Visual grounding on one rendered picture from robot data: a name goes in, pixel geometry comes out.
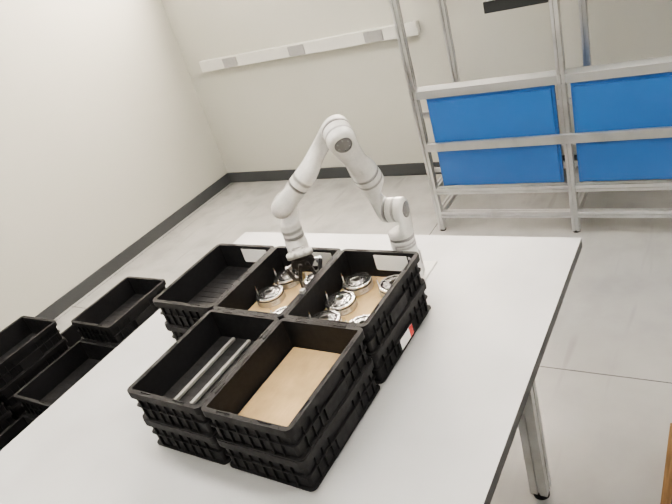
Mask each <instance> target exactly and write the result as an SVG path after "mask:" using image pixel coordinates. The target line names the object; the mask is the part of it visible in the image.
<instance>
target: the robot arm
mask: <svg viewBox="0 0 672 504"><path fill-rule="evenodd" d="M328 150H330V151H331V152H332V153H333V154H334V155H335V156H336V157H337V158H338V159H339V160H340V161H341V162H342V163H343V164H344V165H345V167H346V168H347V170H348V172H349V174H350V176H351V177H352V179H353V181H354V182H355V183H356V185H357V186H358V187H359V188H360V190H361V191H362V192H363V193H364V195H365V196H366V198H367V199H368V201H369V202H370V204H371V206H372V208H373V209H374V211H375V213H376V215H377V216H378V218H379V219H380V220H381V221H382V222H386V223H392V222H398V223H399V225H397V226H395V227H393V228H392V229H391V230H390V231H389V233H388V236H389V240H390V243H391V247H392V250H393V251H415V252H418V253H419V257H420V261H419V262H418V267H420V268H421V271H420V276H421V278H422V277H423V276H424V271H425V267H424V263H423V259H422V255H421V251H420V249H418V247H417V243H416V239H415V235H414V231H413V223H412V218H411V213H410V208H409V204H408V201H407V199H406V198H405V197H404V196H394V197H385V196H384V195H383V194H382V193H381V190H382V187H383V183H384V176H383V174H382V172H381V170H380V169H379V167H378V166H377V164H376V163H375V162H374V161H373V160H372V159H371V158H370V157H368V156H367V155H366V154H365V153H364V152H363V150H362V148H361V147H360V145H359V143H358V140H357V138H356V135H355V133H354V131H353V129H352V127H351V125H350V123H349V122H348V120H347V119H346V118H345V117H344V116H343V115H339V114H336V115H332V116H330V117H328V118H327V119H326V120H325V121H324V123H323V124H322V126H321V128H320V130H319V131H318V133H317V135H316V137H315V139H314V141H313V143H312V145H311V147H310V149H309V151H308V152H307V154H306V156H305V158H304V159H303V161H302V162H301V164H300V165H299V167H298V168H297V170H296V171H295V172H294V174H293V175H292V176H291V178H290V179H289V180H288V182H287V184H286V186H285V188H284V189H283V191H281V192H279V193H278V194H277V195H276V197H275V199H274V201H273V203H272V205H271V212H272V214H273V216H274V217H276V218H278V219H281V224H280V228H281V232H282V235H283V237H284V240H285V245H286V248H287V251H288V254H287V255H286V258H287V261H291V265H289V266H285V271H286V272H287V274H288V275H289V276H290V277H291V278H292V280H293V281H294V282H296V281H299V282H300V285H301V288H304V287H305V284H304V281H303V278H302V272H304V271H306V270H310V271H311V272H312V273H313V275H314V276H315V275H316V274H317V272H318V271H319V270H320V269H321V268H322V257H321V255H319V256H318V257H314V256H313V255H312V253H313V250H312V247H309V245H308V242H307V239H306V236H305V235H304V232H303V229H302V226H301V224H300V221H299V214H298V208H297V204H298V203H299V201H300V200H301V198H302V197H303V196H304V195H305V194H306V192H307V191H308V190H309V189H310V187H311V186H312V185H313V183H314V182H315V180H316V178H317V176H318V174H319V171H320V168H321V166H322V163H323V160H324V158H325V156H326V154H327V152H328ZM314 260H316V262H317V263H318V269H317V270H315V268H314V267H313V263H314ZM292 267H293V268H294V269H296V270H298V276H295V274H294V273H293V272H292Z"/></svg>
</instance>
